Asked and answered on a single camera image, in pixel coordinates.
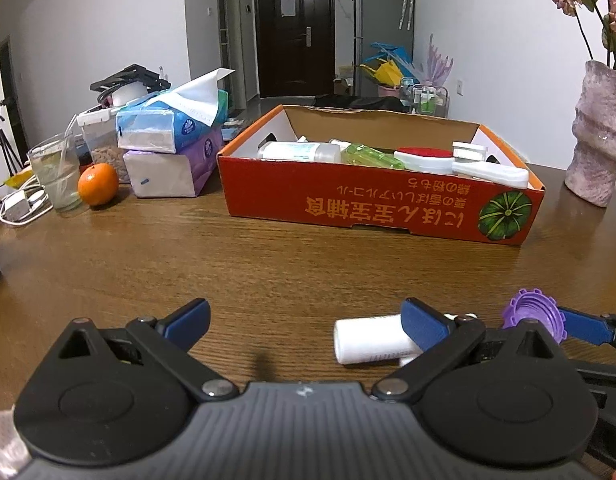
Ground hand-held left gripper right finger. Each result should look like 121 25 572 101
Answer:
370 297 564 403

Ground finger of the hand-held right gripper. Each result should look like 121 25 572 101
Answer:
558 306 616 347

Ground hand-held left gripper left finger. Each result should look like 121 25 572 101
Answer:
46 297 241 403

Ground white spray bottle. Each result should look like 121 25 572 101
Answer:
334 312 476 367

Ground purple bottle cap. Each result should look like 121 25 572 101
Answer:
503 287 569 345

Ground red cardboard box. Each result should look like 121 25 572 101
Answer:
217 105 546 247

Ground red and white lint brush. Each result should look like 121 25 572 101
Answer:
394 146 530 190

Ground green spray bottle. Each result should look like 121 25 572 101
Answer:
330 139 406 171

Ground small white box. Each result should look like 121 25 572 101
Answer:
452 141 489 161

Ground white plastic container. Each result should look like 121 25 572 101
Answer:
257 141 341 164

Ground purple tissue pack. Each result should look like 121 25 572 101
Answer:
122 127 225 198

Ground orange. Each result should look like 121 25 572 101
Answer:
78 163 120 207

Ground clear glass cup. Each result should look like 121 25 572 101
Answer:
26 132 83 212

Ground clear plastic food container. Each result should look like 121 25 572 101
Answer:
76 106 133 184

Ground pink textured vase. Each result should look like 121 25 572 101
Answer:
564 60 616 208

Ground blue tissue pack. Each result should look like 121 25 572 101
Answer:
116 67 236 155

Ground white straw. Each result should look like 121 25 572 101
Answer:
58 114 79 186

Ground metal trolley with bottles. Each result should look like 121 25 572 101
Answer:
400 82 451 118

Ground black bag on floor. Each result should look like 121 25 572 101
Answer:
312 93 406 112

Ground black rack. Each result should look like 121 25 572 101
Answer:
90 63 171 96

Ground black tripod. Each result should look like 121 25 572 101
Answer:
0 100 26 196

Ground yellow bag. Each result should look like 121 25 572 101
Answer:
360 59 403 86

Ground purple decorative plant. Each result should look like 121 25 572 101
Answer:
417 34 455 86

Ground blue bag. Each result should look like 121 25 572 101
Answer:
364 42 413 73

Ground dark brown door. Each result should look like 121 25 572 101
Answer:
253 0 336 98

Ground grey refrigerator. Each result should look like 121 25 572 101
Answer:
353 0 416 98

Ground white chargers with cables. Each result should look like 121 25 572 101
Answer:
0 187 53 226

